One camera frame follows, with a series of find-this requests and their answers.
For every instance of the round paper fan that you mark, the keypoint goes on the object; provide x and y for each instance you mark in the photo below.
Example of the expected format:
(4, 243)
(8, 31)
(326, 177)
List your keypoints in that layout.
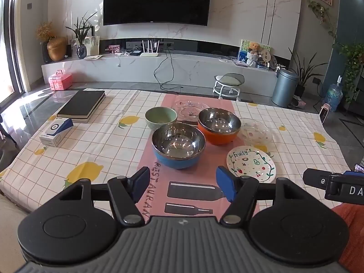
(266, 55)

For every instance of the red towel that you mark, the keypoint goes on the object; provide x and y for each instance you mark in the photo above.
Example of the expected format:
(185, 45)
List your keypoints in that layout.
(351, 233)

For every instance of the green leafy plant stems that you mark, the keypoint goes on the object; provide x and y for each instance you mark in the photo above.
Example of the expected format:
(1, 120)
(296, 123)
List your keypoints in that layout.
(82, 30)

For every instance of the clear glass plate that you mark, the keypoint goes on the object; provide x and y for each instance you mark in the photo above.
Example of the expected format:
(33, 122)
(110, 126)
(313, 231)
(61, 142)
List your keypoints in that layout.
(184, 109)
(256, 136)

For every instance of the black notebook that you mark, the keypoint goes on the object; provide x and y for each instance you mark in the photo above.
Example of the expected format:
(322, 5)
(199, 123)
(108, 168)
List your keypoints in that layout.
(79, 103)

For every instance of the orange steel bowl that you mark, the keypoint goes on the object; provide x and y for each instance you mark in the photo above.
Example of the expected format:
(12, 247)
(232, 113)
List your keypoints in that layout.
(219, 140)

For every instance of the white fruit-print plate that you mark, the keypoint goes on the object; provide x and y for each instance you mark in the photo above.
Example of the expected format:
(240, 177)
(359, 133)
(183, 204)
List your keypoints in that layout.
(250, 165)

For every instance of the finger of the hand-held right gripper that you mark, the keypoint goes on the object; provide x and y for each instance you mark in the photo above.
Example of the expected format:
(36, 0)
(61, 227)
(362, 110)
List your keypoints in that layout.
(314, 178)
(352, 173)

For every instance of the white and blue box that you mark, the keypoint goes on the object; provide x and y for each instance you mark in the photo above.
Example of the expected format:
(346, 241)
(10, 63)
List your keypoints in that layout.
(55, 132)

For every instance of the dried flower bunch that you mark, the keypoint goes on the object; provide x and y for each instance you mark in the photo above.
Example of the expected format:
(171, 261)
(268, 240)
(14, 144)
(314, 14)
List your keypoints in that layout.
(45, 31)

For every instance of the blue steel bowl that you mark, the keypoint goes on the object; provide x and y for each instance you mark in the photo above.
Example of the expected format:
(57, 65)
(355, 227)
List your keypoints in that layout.
(176, 162)

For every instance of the small photo frame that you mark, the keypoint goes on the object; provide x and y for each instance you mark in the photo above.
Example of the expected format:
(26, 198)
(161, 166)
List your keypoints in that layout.
(74, 48)

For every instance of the small black box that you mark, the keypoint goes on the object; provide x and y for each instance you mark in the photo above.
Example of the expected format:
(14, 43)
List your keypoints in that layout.
(135, 53)

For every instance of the gold round vase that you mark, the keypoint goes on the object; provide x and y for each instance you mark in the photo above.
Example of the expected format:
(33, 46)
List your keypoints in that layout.
(57, 49)

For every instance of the hanging vine plant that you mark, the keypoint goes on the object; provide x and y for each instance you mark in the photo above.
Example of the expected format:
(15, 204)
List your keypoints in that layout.
(321, 12)

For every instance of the decorative plate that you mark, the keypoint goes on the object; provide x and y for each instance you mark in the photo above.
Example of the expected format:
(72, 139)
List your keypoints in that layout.
(273, 60)

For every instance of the potted long-leaf plant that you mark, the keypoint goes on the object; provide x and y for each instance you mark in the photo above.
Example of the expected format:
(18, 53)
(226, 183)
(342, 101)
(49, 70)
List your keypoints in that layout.
(304, 74)

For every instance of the blue water jug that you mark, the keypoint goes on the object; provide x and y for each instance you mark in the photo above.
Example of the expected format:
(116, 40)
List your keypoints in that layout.
(333, 96)

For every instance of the white router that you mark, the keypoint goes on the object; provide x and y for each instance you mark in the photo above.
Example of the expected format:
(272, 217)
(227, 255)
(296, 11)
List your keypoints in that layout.
(150, 54)

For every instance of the pink bottle-print placemat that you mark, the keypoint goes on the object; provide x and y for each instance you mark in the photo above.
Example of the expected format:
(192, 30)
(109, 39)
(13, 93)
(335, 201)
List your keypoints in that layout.
(204, 175)

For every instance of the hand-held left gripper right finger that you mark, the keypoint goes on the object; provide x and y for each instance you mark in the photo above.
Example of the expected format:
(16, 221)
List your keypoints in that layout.
(224, 182)

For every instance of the black vase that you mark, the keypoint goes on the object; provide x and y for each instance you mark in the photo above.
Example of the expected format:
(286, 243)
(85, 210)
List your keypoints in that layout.
(45, 55)

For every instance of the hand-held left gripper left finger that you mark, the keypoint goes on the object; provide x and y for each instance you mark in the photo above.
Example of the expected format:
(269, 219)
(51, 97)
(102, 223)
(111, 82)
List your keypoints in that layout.
(141, 182)

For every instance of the green ceramic bowl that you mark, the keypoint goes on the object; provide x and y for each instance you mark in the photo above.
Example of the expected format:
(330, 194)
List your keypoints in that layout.
(153, 123)

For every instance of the blue picture board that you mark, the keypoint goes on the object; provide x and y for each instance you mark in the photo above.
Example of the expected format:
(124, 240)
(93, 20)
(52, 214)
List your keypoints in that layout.
(241, 52)

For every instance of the teddy bear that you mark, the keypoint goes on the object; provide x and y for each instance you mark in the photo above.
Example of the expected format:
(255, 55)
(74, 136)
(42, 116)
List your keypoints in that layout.
(253, 54)

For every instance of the grey metal trash can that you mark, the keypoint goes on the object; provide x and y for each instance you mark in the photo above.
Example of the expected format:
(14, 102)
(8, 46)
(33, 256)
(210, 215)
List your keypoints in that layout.
(284, 89)

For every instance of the blue glass vase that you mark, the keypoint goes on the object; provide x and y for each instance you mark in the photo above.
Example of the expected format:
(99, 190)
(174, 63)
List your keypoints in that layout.
(81, 52)

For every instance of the black television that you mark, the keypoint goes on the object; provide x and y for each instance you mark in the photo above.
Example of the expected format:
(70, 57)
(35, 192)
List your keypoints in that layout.
(156, 0)

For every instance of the sheets of paper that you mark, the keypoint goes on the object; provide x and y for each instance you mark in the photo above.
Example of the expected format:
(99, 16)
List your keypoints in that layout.
(92, 57)

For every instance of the large leafy plant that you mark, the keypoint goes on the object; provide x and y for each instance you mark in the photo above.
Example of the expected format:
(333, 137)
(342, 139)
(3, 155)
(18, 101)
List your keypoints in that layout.
(352, 68)

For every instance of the white stool with grey seat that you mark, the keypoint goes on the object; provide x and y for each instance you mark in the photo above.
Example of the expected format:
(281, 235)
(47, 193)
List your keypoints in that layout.
(229, 79)

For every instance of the pink storage box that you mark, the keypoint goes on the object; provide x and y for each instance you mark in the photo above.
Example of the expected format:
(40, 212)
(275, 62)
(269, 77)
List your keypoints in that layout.
(60, 81)

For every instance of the pink photo card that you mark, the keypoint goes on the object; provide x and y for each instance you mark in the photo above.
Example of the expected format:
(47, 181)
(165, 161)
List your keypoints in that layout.
(113, 49)

